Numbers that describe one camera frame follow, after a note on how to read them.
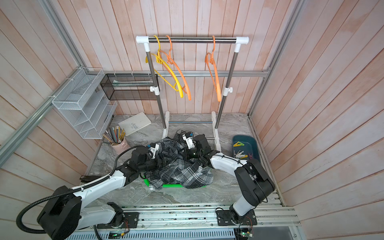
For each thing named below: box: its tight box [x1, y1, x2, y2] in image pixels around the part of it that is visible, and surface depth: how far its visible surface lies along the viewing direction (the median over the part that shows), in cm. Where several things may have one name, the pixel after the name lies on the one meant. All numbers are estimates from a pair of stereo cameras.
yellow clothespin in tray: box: [233, 141, 245, 147], surface depth 103 cm
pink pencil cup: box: [102, 125, 130, 156], surface depth 94 cm
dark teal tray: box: [232, 134, 261, 163], surface depth 102 cm
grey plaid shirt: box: [145, 130, 214, 190], surface depth 76 cm
